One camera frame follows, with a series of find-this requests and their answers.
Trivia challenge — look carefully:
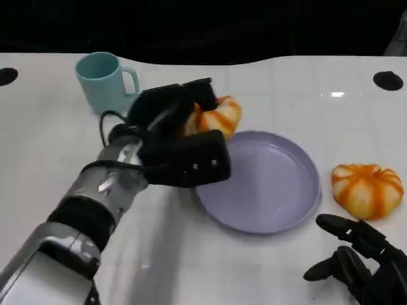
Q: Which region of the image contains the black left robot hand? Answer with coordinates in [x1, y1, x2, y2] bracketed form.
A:
[127, 77, 232, 189]

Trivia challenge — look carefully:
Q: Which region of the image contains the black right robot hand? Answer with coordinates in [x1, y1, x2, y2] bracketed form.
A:
[303, 213, 407, 305]

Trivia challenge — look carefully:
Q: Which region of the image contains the orange white toy bread roll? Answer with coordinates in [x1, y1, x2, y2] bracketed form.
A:
[331, 163, 404, 221]
[183, 95, 242, 142]

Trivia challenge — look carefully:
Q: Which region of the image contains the pale green mug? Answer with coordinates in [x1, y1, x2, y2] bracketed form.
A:
[75, 51, 141, 116]

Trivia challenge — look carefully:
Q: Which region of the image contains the lilac plate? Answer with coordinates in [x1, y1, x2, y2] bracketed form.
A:
[194, 130, 322, 235]

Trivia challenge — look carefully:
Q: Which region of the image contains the black table grommet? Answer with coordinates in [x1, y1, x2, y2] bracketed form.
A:
[0, 67, 19, 86]
[373, 71, 404, 92]

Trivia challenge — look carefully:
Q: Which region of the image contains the grey background equipment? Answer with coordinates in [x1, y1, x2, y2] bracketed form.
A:
[383, 17, 407, 58]

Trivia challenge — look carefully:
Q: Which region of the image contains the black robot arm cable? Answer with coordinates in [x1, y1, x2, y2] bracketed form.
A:
[99, 110, 128, 151]
[81, 159, 148, 174]

